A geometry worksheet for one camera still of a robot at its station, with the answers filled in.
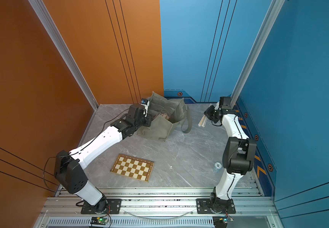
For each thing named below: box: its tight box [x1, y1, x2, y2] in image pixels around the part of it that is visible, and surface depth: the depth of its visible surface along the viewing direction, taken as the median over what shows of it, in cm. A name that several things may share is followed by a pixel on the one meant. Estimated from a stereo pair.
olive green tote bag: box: [136, 91, 193, 142], surface depth 91 cm
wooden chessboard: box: [109, 153, 155, 183], surface depth 86 cm
